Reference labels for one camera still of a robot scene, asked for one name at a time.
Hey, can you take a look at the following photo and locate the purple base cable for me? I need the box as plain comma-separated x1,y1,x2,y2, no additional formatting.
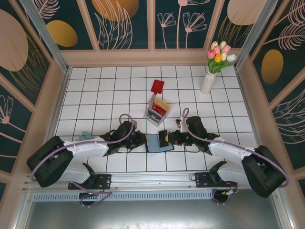
213,189,229,206
71,182,114,208

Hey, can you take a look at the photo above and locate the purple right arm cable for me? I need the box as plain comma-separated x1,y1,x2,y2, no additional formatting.
180,108,290,189

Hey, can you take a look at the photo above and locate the gold card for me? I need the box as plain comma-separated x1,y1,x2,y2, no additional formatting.
156,99,171,111

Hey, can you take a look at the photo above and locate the black printed card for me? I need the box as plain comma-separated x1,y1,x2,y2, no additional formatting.
158,130,169,147
147,108,165,124

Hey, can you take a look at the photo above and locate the red spatula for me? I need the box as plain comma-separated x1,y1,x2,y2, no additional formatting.
148,80,165,105

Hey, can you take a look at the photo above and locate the slotted grey cable duct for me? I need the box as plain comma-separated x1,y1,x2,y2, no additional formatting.
32,189,214,201

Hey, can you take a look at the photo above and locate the clear acrylic card box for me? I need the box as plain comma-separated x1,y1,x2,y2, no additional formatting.
143,99,172,127

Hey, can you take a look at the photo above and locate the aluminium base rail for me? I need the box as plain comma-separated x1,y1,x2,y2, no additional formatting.
22,169,285,191

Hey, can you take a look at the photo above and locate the white ribbed ceramic vase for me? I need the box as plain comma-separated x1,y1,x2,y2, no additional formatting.
200,72,217,95

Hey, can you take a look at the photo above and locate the teal plastic item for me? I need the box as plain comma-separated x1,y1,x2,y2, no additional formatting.
77,131,93,141

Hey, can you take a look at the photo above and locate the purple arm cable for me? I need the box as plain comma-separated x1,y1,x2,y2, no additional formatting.
30,113,137,182
180,108,290,189

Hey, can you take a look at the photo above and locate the aluminium frame post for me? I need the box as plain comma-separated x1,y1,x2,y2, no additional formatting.
20,0,71,72
234,0,290,70

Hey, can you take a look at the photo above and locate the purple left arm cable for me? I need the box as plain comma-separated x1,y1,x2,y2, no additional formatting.
30,113,137,182

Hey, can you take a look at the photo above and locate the green tulip stems bunch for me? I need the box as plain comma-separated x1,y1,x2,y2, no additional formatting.
207,58,233,74

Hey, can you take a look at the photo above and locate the red chip card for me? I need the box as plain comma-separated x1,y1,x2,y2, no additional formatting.
152,101,167,115

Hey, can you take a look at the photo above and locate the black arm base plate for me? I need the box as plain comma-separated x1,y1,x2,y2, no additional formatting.
194,172,239,189
68,174,112,190

